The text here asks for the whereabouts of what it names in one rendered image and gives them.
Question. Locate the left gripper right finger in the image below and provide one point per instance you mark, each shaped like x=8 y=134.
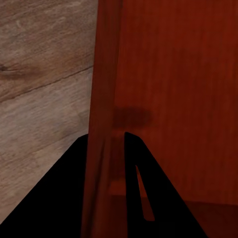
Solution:
x=173 y=219

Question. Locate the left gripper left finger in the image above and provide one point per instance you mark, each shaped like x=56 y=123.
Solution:
x=53 y=208

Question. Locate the storage box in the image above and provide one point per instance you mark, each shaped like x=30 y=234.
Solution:
x=166 y=71

